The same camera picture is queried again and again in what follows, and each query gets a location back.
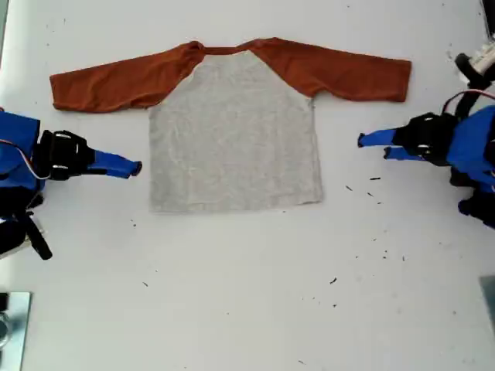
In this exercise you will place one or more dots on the grey t-shirt with rust sleeves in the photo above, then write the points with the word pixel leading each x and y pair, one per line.
pixel 232 135

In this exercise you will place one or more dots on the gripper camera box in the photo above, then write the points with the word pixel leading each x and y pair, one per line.
pixel 11 237
pixel 485 58

